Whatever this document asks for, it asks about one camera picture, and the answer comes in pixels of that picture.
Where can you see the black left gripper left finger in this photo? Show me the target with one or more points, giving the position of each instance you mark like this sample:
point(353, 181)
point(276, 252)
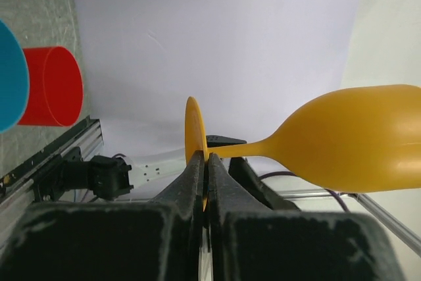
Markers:
point(156, 240)

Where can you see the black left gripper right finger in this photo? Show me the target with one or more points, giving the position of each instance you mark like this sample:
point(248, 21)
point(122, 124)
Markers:
point(252, 242)

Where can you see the orange wine glass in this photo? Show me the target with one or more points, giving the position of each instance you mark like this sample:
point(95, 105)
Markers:
point(354, 140)

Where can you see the red wine glass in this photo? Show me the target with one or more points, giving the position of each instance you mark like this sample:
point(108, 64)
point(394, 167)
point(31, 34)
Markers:
point(56, 87)

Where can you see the blue wine glass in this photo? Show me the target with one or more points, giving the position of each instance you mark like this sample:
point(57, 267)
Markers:
point(15, 80)

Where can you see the aluminium rail frame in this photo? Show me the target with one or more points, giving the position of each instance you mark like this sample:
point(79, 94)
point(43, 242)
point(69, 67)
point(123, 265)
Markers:
point(19, 189)

